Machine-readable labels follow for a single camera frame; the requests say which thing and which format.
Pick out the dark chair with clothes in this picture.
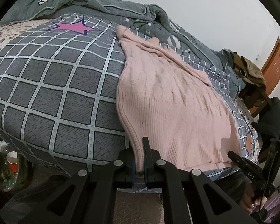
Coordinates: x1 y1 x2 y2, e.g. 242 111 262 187
239 84 280 163

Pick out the grey checked quilt with stars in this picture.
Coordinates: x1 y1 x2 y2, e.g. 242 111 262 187
0 13 259 193

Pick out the orange wooden door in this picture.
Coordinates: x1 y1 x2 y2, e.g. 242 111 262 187
246 38 280 117

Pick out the brown clothes pile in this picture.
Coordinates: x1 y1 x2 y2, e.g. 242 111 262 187
231 52 266 88

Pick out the grey-green fleece blanket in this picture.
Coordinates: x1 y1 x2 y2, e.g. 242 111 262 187
0 0 245 97

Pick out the person's right hand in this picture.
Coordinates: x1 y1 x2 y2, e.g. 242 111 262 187
239 183 267 214

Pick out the red paper cup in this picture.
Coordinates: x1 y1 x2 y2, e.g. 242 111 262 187
6 151 18 173

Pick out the floral bed sheet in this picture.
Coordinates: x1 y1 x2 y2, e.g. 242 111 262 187
0 19 55 57

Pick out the pink knit sweater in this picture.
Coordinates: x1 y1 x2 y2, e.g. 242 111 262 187
116 25 241 172

